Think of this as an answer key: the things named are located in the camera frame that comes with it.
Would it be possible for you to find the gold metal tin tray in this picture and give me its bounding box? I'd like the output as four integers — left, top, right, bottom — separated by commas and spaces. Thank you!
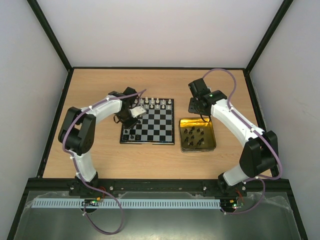
178, 118, 217, 153

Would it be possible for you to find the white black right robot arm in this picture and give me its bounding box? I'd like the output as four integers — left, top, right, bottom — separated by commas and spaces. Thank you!
188, 78, 282, 196

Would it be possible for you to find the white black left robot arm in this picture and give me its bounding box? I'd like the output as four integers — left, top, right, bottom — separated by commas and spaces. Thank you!
58, 87, 146, 192

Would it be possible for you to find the black and grey chessboard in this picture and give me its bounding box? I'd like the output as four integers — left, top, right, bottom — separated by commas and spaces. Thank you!
119, 97, 175, 145

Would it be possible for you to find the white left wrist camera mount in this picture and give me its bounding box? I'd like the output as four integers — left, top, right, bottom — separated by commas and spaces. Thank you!
130, 106, 147, 118

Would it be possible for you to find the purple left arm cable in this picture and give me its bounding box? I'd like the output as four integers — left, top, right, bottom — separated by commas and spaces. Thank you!
62, 88, 148, 235

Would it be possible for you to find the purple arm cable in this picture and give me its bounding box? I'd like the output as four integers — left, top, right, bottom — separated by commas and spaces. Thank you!
62, 88, 148, 235
201, 68, 284, 215

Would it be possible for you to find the black mounting rail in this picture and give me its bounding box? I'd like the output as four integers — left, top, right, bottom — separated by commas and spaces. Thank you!
68, 180, 248, 197

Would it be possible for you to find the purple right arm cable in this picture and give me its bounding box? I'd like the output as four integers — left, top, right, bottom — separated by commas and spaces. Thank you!
201, 68, 284, 215

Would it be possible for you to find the black aluminium frame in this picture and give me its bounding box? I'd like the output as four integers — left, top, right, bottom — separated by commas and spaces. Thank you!
0, 0, 320, 240

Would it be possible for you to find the white slotted cable duct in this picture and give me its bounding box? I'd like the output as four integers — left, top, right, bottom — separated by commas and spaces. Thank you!
31, 198, 221, 209

